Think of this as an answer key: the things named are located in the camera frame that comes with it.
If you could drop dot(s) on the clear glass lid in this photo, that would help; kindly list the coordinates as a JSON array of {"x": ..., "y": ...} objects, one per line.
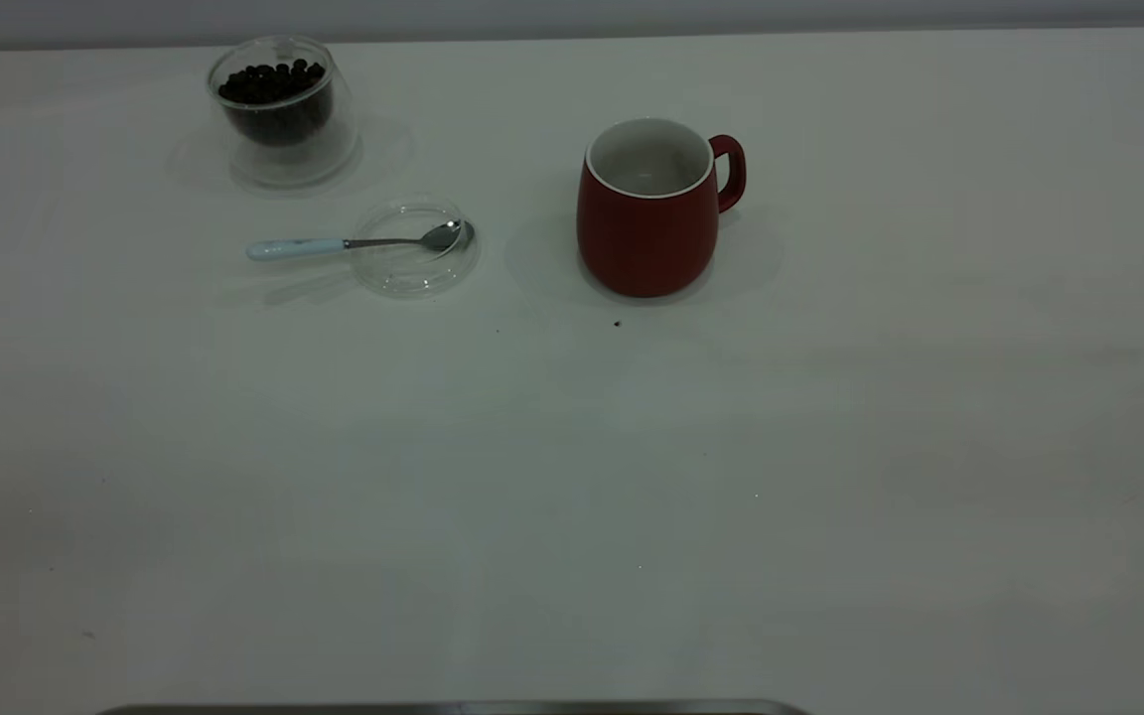
[{"x": 413, "y": 278}]

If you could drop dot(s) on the clear glass jar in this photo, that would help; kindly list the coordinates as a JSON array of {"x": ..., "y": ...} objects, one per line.
[{"x": 294, "y": 167}]

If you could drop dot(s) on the dark coffee beans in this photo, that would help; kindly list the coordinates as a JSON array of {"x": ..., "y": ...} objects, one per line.
[{"x": 274, "y": 99}]

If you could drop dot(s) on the red ceramic mug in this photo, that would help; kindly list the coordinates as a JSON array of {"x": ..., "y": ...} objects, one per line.
[{"x": 646, "y": 238}]

